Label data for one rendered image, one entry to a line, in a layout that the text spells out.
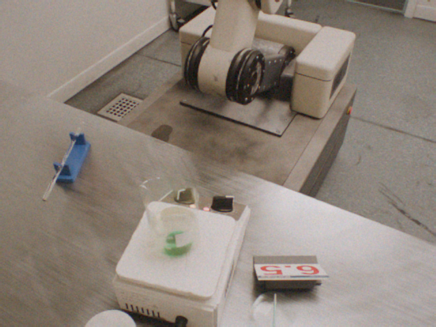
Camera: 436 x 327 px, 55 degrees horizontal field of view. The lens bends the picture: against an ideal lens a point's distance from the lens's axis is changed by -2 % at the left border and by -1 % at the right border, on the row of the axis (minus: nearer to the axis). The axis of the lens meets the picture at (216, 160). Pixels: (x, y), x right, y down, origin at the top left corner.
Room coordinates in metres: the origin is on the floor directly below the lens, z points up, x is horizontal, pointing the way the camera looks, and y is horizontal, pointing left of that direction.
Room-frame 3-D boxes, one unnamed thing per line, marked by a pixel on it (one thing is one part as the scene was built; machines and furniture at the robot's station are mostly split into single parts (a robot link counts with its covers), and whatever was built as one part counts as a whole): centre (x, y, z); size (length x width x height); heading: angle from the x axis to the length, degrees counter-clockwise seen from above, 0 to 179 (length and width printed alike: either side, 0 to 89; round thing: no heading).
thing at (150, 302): (0.33, 0.04, 0.79); 0.22 x 0.13 x 0.08; 165
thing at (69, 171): (0.55, 0.25, 0.77); 0.10 x 0.03 x 0.04; 175
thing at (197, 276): (0.31, 0.05, 0.83); 0.12 x 0.12 x 0.01; 75
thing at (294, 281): (0.32, -0.10, 0.77); 0.09 x 0.06 x 0.04; 90
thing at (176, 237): (0.32, 0.05, 0.88); 0.07 x 0.06 x 0.08; 68
